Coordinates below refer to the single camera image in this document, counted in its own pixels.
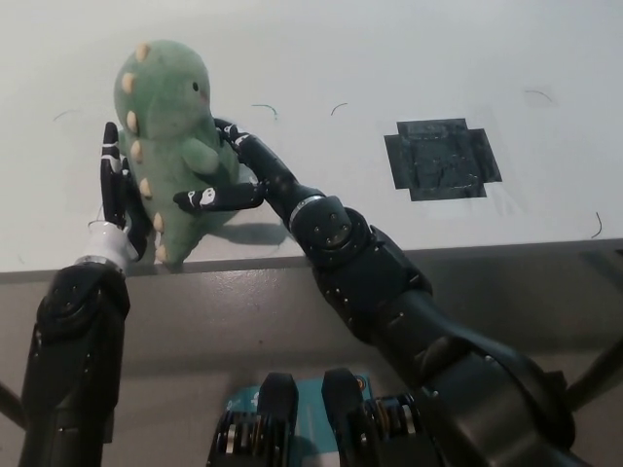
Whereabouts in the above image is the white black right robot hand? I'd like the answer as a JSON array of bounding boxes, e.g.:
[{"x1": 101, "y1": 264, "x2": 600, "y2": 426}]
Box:
[{"x1": 173, "y1": 116, "x2": 326, "y2": 226}]

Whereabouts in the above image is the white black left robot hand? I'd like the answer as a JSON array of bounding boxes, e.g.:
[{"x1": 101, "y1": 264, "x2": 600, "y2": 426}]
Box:
[{"x1": 80, "y1": 121, "x2": 147, "y2": 269}]

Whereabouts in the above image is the green plush dinosaur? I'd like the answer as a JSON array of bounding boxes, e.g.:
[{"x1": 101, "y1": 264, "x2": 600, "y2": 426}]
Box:
[{"x1": 112, "y1": 39, "x2": 242, "y2": 267}]

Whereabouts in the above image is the black tape patch on table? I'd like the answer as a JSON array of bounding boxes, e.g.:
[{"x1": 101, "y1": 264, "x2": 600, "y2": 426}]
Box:
[{"x1": 384, "y1": 116, "x2": 502, "y2": 202}]

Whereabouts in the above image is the black teal robot torso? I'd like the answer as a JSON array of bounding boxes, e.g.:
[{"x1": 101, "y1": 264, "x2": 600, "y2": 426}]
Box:
[{"x1": 206, "y1": 368, "x2": 424, "y2": 467}]

